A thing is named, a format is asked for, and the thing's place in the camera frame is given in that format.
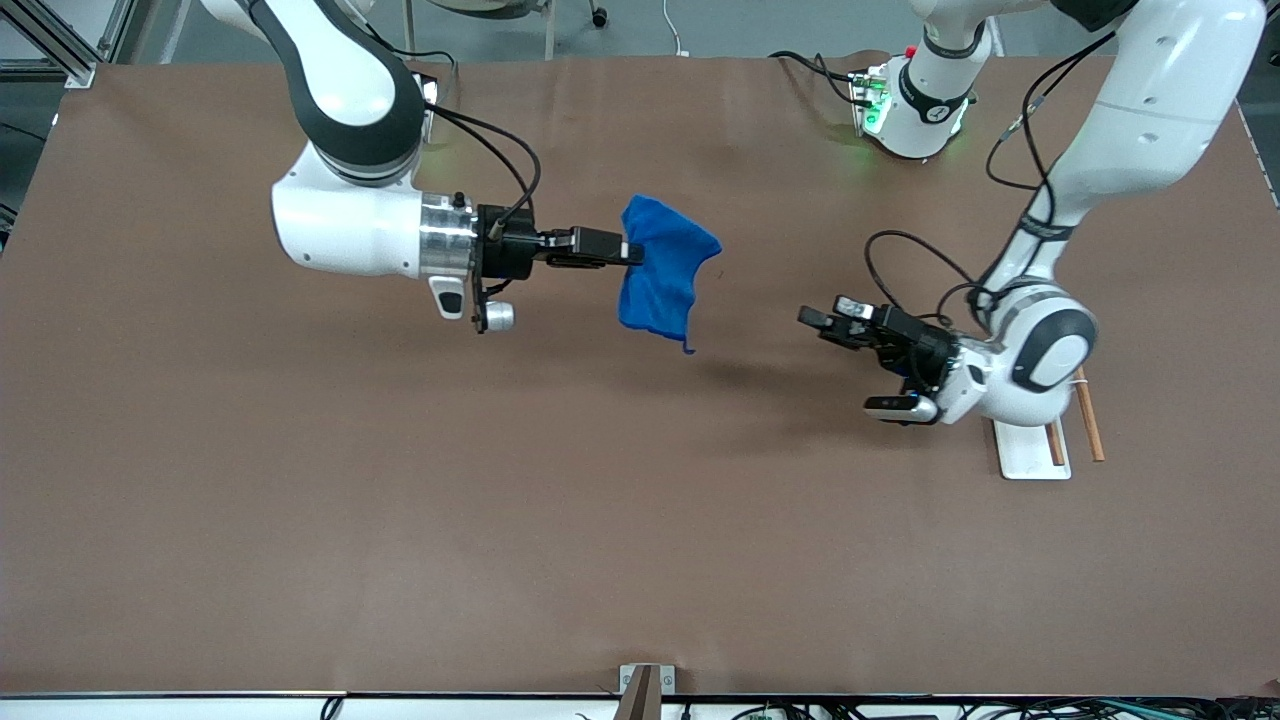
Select aluminium frame post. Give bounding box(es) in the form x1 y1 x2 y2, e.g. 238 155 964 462
0 0 138 89

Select blue microfibre towel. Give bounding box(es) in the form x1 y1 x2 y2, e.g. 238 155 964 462
616 194 724 356

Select tangled black cables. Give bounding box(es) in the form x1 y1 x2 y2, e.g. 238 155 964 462
575 697 1280 720

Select grey office chair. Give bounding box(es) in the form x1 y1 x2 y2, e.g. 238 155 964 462
403 0 610 61

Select grey metal bracket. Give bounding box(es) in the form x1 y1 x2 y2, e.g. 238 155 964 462
618 663 677 697

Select black left arm base cable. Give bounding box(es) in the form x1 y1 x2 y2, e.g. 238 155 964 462
769 50 873 107

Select brown bar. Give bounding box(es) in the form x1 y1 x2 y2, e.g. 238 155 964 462
612 666 662 720

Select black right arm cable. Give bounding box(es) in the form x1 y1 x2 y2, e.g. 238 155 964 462
360 20 543 229

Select white rack with wooden bars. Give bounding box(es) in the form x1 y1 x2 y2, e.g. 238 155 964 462
992 365 1107 482

